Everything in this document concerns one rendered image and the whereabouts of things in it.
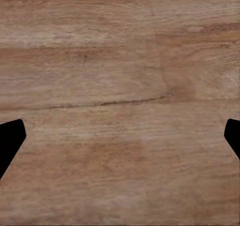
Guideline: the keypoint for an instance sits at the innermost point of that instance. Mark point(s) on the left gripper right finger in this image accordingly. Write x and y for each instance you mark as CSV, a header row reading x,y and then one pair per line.
x,y
232,135

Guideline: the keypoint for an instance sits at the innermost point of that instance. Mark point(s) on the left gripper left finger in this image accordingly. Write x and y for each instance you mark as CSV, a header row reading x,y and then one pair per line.
x,y
12,136

